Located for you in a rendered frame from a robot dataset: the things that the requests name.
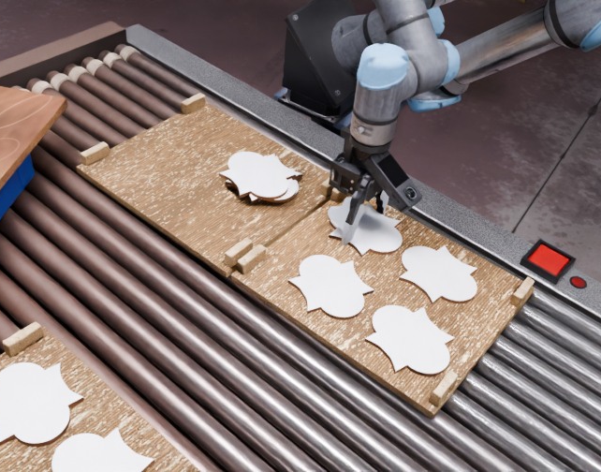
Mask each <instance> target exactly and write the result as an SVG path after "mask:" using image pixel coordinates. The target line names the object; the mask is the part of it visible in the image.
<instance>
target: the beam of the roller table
mask: <svg viewBox="0 0 601 472"><path fill-rule="evenodd" d="M125 30H126V40H127V46H130V47H132V48H134V49H136V50H137V51H139V52H140V54H142V55H144V56H145V57H147V58H149V59H150V60H152V61H154V62H156V63H157V64H159V65H160V66H162V67H164V68H166V69H167V70H169V71H171V72H172V73H174V74H176V75H177V76H179V77H181V78H183V79H184V80H186V81H188V82H190V83H192V84H194V85H195V86H196V87H198V88H199V89H201V90H203V91H204V92H206V93H208V94H210V95H211V96H214V97H215V98H217V99H219V100H221V101H222V102H224V103H226V104H227V105H229V106H230V107H231V108H233V109H235V110H237V111H239V112H241V113H242V114H244V115H246V116H248V117H249V118H251V119H253V120H254V121H256V122H258V123H259V124H261V125H264V126H265V127H267V128H268V129H269V130H271V131H273V132H275V133H276V134H278V135H280V136H281V137H283V138H285V139H286V140H289V141H291V142H292V143H294V144H296V145H297V146H299V147H300V148H302V149H303V150H305V151H307V152H308V153H310V154H312V155H314V156H316V157H318V158H319V159H321V160H323V161H324V162H326V163H328V164H330V165H331V161H332V160H333V159H335V158H336V157H337V155H338V154H340V153H341V152H342V151H343V150H344V139H343V138H341V137H340V136H338V135H336V134H334V133H333V132H331V131H329V130H327V129H326V128H325V127H323V126H321V125H318V124H317V123H315V122H313V121H311V120H309V119H308V118H306V117H304V116H302V115H301V114H299V113H297V112H295V111H293V110H292V109H290V108H288V107H286V106H285V105H283V104H281V103H279V102H278V101H276V100H274V99H272V98H270V97H269V96H266V95H264V94H262V93H261V92H259V91H258V90H256V89H255V88H253V87H251V86H249V85H247V84H246V83H244V82H242V81H239V80H238V79H236V78H234V77H232V76H230V75H229V74H227V73H226V72H224V71H223V70H221V69H219V68H217V67H215V66H213V65H211V64H209V63H207V62H206V61H204V60H202V59H200V58H199V57H197V56H195V55H194V54H192V53H191V52H188V51H186V50H184V49H183V48H181V47H179V46H177V45H176V44H174V43H172V42H170V41H168V40H167V39H165V38H163V37H161V36H159V35H158V34H156V33H154V32H153V31H151V30H149V29H147V28H145V27H144V26H142V25H140V24H135V25H133V26H130V27H128V28H125ZM407 176H408V177H409V178H410V180H411V181H412V182H413V183H414V185H415V186H416V187H417V189H418V190H419V192H420V193H421V194H422V199H421V201H420V202H419V203H417V204H416V205H415V206H414V207H412V208H411V209H410V210H408V211H409V212H411V213H412V214H415V215H416V216H418V217H420V218H421V219H423V220H425V221H427V222H428V223H430V224H432V225H433V226H435V227H437V228H438V229H441V230H442V231H443V232H445V233H447V234H448V235H450V236H452V237H454V238H455V239H457V240H459V241H460V242H462V243H464V244H466V245H468V246H470V247H471V248H473V249H475V250H476V251H477V252H479V253H481V254H482V255H484V256H486V257H487V258H490V259H491V260H493V261H495V262H497V263H498V264H500V265H502V266H503V267H505V268H507V269H509V270H510V271H511V272H513V273H515V274H517V275H518V276H520V277H522V278H524V279H526V278H527V277H530V278H532V279H533V280H534V281H535V282H534V285H536V286H537V287H539V288H541V289H543V290H545V291H546V292H548V293H549V294H551V295H552V296H554V297H556V298H557V299H559V300H561V301H563V302H565V303H567V304H568V305H570V306H572V307H573V308H575V309H577V310H579V311H580V312H581V313H583V314H584V315H586V316H588V317H590V318H592V319H594V320H595V321H597V322H599V323H600V324H601V283H600V282H599V281H597V280H595V279H593V278H592V277H591V276H589V275H587V274H585V273H583V272H581V271H579V270H577V269H576V268H574V267H571V268H570V269H569V270H568V272H567V273H566V274H565V275H564V276H563V278H562V279H561V280H560V281H559V282H558V283H557V285H554V284H552V283H551V282H550V281H548V280H546V279H544V278H543V277H541V276H539V275H538V274H536V273H533V272H532V271H530V270H528V269H526V268H525V267H523V266H521V265H520V260H521V258H522V257H523V256H524V255H525V254H526V253H527V252H528V251H529V250H530V249H531V248H532V247H533V246H534V245H533V244H531V243H529V242H527V241H525V240H523V239H522V238H521V237H519V236H517V235H515V234H513V233H512V232H510V231H508V230H506V229H504V228H502V227H500V226H498V225H497V224H495V223H493V222H491V221H490V220H489V219H487V218H485V217H483V216H482V215H480V214H477V213H475V212H474V211H472V210H470V209H468V208H466V207H465V206H463V205H461V204H460V203H459V202H457V201H455V200H453V199H451V198H449V197H447V196H445V195H443V194H442V193H440V192H438V191H436V190H435V189H433V188H431V187H429V186H427V185H426V184H424V183H422V182H420V181H419V180H417V179H415V178H413V177H411V176H410V175H408V174H407ZM572 276H578V277H581V278H583V279H584V280H585V281H586V283H587V287H586V288H583V289H580V288H575V287H573V286H572V285H571V284H570V282H569V279H570V277H572Z"/></svg>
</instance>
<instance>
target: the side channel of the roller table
mask: <svg viewBox="0 0 601 472"><path fill-rule="evenodd" d="M119 44H125V45H126V46H127V40H126V30H125V29H124V28H123V27H122V26H120V25H118V24H117V23H115V22H112V21H110V22H105V23H103V24H100V25H98V26H95V27H93V28H90V29H87V30H85V31H82V32H79V33H77V34H75V35H72V36H69V37H65V38H62V39H59V40H57V41H54V42H52V43H49V44H47V45H44V46H41V47H39V48H36V49H33V50H31V51H29V52H24V53H22V54H19V55H16V56H13V57H11V58H8V59H6V60H4V61H1V62H0V86H3V87H7V88H11V87H13V86H16V85H18V86H21V88H23V89H26V85H27V83H28V82H29V81H30V80H31V79H34V78H38V79H40V80H42V81H45V78H46V76H47V75H48V73H50V72H51V71H54V70H55V71H58V72H59V73H61V74H63V72H64V69H65V67H66V66H67V65H69V64H75V65H76V66H81V62H82V60H83V59H84V58H86V57H93V58H94V59H97V57H98V55H99V54H100V53H101V52H102V51H109V52H114V50H115V48H116V47H117V46H118V45H119Z"/></svg>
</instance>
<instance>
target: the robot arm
mask: <svg viewBox="0 0 601 472"><path fill-rule="evenodd" d="M373 1H374V3H375V6H376V9H375V10H373V11H372V12H370V13H368V14H363V15H356V16H349V17H346V18H344V19H342V20H340V21H339V22H337V23H336V24H335V26H334V28H333V30H332V36H331V42H332V48H333V51H334V54H335V56H336V58H337V60H338V62H339V64H340V65H341V67H342V68H343V69H344V71H345V72H347V73H348V74H349V75H350V76H352V77H354V78H356V79H357V86H356V93H355V99H354V106H353V112H352V120H351V123H350V124H349V125H348V126H345V127H343V128H342V129H341V135H340V136H342V137H344V150H343V151H342V152H341V153H340V154H338V155H337V157H336V158H335V159H333V160H332V161H331V166H330V179H329V185H331V186H333V187H335V188H336V189H337V190H338V191H340V192H342V193H344V194H345V195H346V194H348V193H350V194H351V195H353V196H352V197H347V198H346V199H345V200H344V203H343V205H342V206H332V207H330V208H329V211H328V215H329V218H330V219H331V220H332V221H333V222H334V223H335V224H336V225H337V226H338V227H339V228H340V229H341V230H342V231H343V234H342V245H346V244H347V243H349V242H350V241H352V240H353V238H354V234H355V231H356V229H357V227H358V223H359V220H360V218H361V217H362V215H363V213H364V211H365V207H364V205H363V203H364V201H365V200H367V201H370V200H371V199H372V198H374V199H376V204H377V207H376V211H377V212H378V213H380V214H383V213H384V212H385V210H386V207H387V204H388V198H390V199H391V200H392V202H393V203H394V204H395V206H396V207H397V208H398V210H399V211H400V212H401V213H404V212H407V211H408V210H410V209H411V208H412V207H414V206H415V205H416V204H417V203H419V202H420V201H421V199H422V194H421V193H420V192H419V190H418V189H417V187H416V186H415V185H414V183H413V182H412V181H411V180H410V178H409V177H408V176H407V174H406V173H405V172H404V171H403V169H402V168H401V166H400V165H399V164H398V162H397V161H396V160H395V159H394V157H393V156H392V155H391V153H390V152H389V151H388V149H389V148H390V146H391V142H392V139H393V138H394V134H395V129H396V124H397V119H398V114H399V109H400V105H401V102H402V101H404V100H407V102H408V105H409V107H410V109H411V110H412V111H414V112H424V111H432V110H436V109H439V108H443V107H445V106H449V105H452V104H454V103H457V102H459V101H460V100H461V94H462V93H464V92H465V91H466V90H467V88H468V86H469V83H470V82H472V81H476V80H479V79H481V78H484V77H486V76H488V75H490V74H492V73H495V72H497V71H500V70H502V69H504V68H507V67H509V66H513V65H516V64H517V63H520V62H522V61H524V60H527V59H529V58H532V57H534V56H537V55H539V54H541V53H543V52H547V51H549V50H552V49H554V48H557V47H559V46H562V45H564V46H566V47H567V48H569V49H576V48H577V47H580V48H581V49H582V50H583V51H584V52H588V51H590V50H593V49H595V48H597V47H599V46H601V0H548V3H547V4H545V5H542V6H540V7H537V8H535V9H533V10H531V11H528V12H526V13H524V14H522V15H520V16H519V17H517V18H514V19H512V20H510V21H508V22H505V23H503V24H500V25H498V26H496V27H494V28H492V29H491V30H489V31H487V32H484V33H482V34H480V35H478V36H476V37H473V38H470V39H468V40H466V41H464V42H463V43H461V44H459V45H456V46H454V45H452V44H451V42H449V41H447V40H445V39H440V38H439V36H440V35H441V34H442V32H443V31H444V28H445V26H444V23H445V21H444V17H443V14H442V12H441V10H440V8H439V6H442V5H444V4H446V3H449V2H452V1H455V0H373ZM341 157H342V158H341ZM339 158H341V159H339ZM343 158H344V159H343ZM338 159H339V160H338ZM333 170H335V171H334V177H333V180H332V172H333Z"/></svg>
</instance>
